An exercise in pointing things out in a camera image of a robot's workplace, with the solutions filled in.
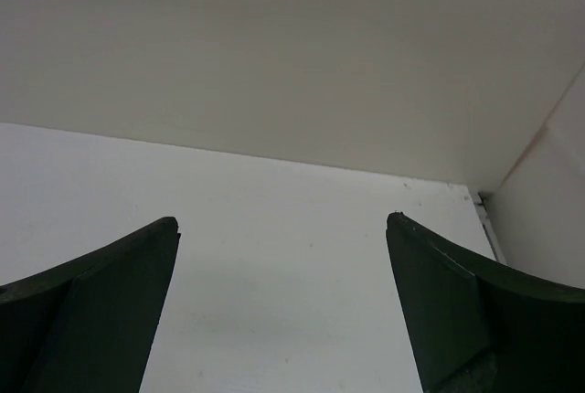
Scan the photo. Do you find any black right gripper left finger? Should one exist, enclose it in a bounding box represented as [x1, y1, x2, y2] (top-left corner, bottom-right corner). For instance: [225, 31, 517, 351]
[1, 217, 180, 392]

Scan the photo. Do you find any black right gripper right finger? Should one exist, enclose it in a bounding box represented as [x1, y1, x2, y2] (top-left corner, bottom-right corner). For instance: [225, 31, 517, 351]
[386, 212, 584, 392]

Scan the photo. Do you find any aluminium rail right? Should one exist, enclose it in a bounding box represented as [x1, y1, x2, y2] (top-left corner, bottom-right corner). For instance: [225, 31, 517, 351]
[471, 192, 507, 265]

